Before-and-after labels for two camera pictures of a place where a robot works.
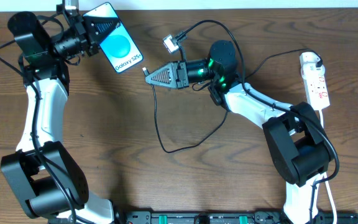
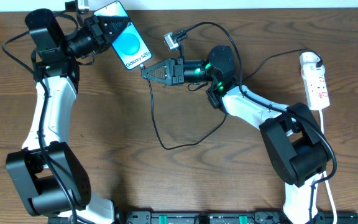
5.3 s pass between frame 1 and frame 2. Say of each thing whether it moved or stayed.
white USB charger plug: stayed
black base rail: stayed
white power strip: stayed
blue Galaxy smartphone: moved
